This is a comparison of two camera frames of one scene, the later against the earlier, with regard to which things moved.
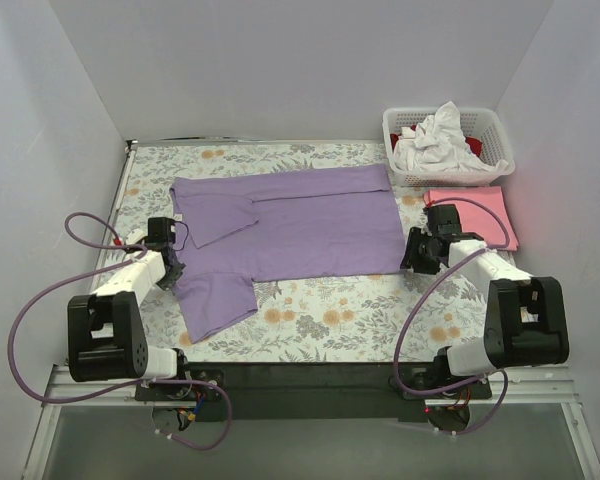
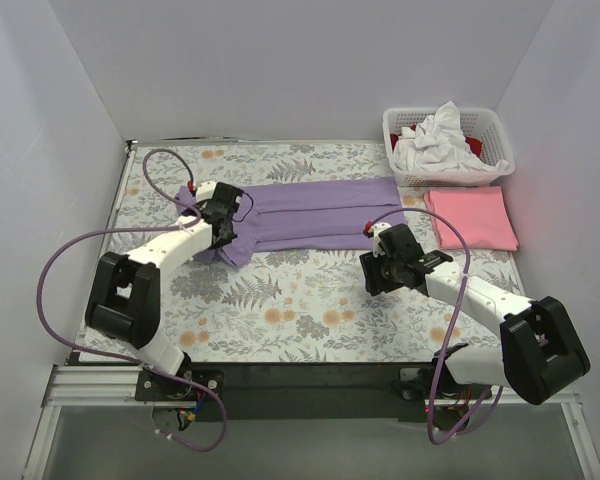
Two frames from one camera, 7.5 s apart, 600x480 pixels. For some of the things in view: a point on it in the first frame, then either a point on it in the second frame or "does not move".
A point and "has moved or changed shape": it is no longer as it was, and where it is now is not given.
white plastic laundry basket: [448, 147] does not move
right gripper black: [412, 251] -> [372, 276]
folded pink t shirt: [481, 210] does not move
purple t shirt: [287, 225] has moved or changed shape
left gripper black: [174, 270] -> [225, 232]
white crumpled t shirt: [439, 144] does not move
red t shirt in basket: [474, 144] does not move
